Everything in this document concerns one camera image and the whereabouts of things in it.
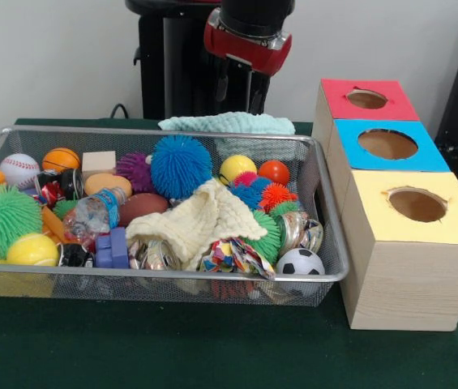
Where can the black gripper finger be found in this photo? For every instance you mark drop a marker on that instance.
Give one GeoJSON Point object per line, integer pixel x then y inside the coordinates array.
{"type": "Point", "coordinates": [222, 81]}
{"type": "Point", "coordinates": [260, 93]}

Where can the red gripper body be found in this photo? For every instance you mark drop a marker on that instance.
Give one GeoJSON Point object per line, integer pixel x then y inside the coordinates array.
{"type": "Point", "coordinates": [245, 48]}

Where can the mint green waffle cloth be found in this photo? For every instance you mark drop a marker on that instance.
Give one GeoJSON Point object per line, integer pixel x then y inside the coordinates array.
{"type": "Point", "coordinates": [228, 121]}

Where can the blue fuzzy ball with eyes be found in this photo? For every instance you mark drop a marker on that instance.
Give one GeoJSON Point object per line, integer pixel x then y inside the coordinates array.
{"type": "Point", "coordinates": [180, 166]}

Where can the wooden box with three holes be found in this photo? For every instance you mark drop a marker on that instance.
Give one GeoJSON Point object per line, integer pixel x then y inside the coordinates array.
{"type": "Point", "coordinates": [411, 279]}

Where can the yellow smooth ball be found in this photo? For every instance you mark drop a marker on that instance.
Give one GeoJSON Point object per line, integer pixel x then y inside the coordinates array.
{"type": "Point", "coordinates": [236, 168]}

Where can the red smooth ball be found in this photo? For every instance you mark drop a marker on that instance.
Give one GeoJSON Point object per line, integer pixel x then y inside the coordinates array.
{"type": "Point", "coordinates": [274, 172]}

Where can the multicolour fuzzy caterpillar toy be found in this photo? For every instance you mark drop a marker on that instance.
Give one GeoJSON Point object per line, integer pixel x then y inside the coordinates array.
{"type": "Point", "coordinates": [277, 194]}

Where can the cream waffle cloth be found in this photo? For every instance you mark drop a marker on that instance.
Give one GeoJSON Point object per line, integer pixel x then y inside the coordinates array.
{"type": "Point", "coordinates": [204, 219]}

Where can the black and white soccer ball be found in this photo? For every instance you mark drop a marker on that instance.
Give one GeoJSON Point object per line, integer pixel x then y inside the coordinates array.
{"type": "Point", "coordinates": [300, 262]}

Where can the orange basketball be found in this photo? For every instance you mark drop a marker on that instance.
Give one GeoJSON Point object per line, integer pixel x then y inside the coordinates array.
{"type": "Point", "coordinates": [61, 159]}

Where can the white baseball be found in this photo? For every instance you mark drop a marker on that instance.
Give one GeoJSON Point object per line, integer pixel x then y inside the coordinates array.
{"type": "Point", "coordinates": [18, 168]}

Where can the yellow tennis ball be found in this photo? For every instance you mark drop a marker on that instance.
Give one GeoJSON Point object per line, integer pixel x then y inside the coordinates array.
{"type": "Point", "coordinates": [32, 251]}

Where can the green fuzzy ball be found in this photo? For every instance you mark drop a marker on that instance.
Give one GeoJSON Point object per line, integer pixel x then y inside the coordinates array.
{"type": "Point", "coordinates": [1, 219]}

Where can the dark green table cloth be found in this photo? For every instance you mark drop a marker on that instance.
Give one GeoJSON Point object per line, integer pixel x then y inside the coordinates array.
{"type": "Point", "coordinates": [172, 356]}

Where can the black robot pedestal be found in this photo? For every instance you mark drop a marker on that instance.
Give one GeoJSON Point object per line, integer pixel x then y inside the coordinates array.
{"type": "Point", "coordinates": [172, 69]}

